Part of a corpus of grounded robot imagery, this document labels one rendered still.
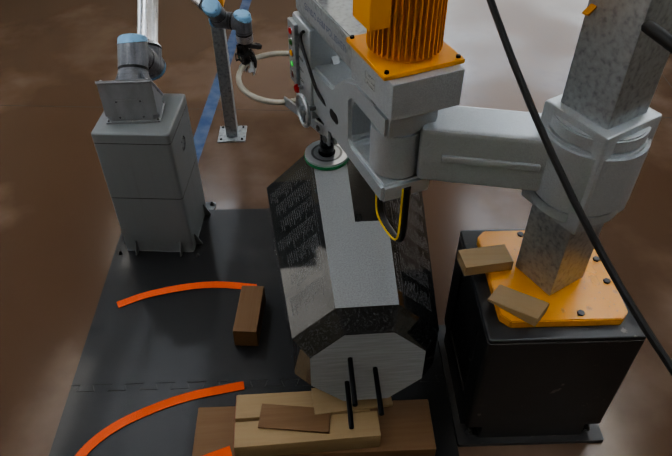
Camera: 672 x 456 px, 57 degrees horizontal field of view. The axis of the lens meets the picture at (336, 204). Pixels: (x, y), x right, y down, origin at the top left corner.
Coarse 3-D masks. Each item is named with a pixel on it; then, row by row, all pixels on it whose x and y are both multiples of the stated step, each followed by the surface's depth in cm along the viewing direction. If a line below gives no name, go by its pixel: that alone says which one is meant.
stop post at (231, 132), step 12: (216, 36) 402; (216, 48) 408; (216, 60) 413; (228, 60) 417; (228, 72) 419; (228, 84) 425; (228, 96) 432; (228, 108) 438; (228, 120) 445; (228, 132) 452; (240, 132) 458
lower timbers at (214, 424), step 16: (400, 400) 283; (416, 400) 283; (208, 416) 277; (224, 416) 277; (384, 416) 277; (400, 416) 277; (416, 416) 277; (208, 432) 271; (224, 432) 271; (384, 432) 271; (400, 432) 271; (416, 432) 271; (432, 432) 271; (208, 448) 266; (368, 448) 266; (384, 448) 266; (400, 448) 266; (416, 448) 266; (432, 448) 266
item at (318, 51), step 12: (300, 24) 252; (312, 36) 247; (312, 48) 250; (324, 48) 252; (300, 60) 264; (312, 60) 253; (324, 60) 256; (336, 60) 257; (300, 72) 269; (312, 72) 257; (300, 84) 273; (312, 84) 261; (312, 96) 265
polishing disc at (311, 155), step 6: (312, 144) 305; (318, 144) 305; (306, 150) 301; (312, 150) 301; (336, 150) 301; (342, 150) 301; (306, 156) 298; (312, 156) 298; (318, 156) 298; (336, 156) 298; (342, 156) 298; (312, 162) 294; (318, 162) 294; (324, 162) 294; (330, 162) 294; (336, 162) 294; (342, 162) 295
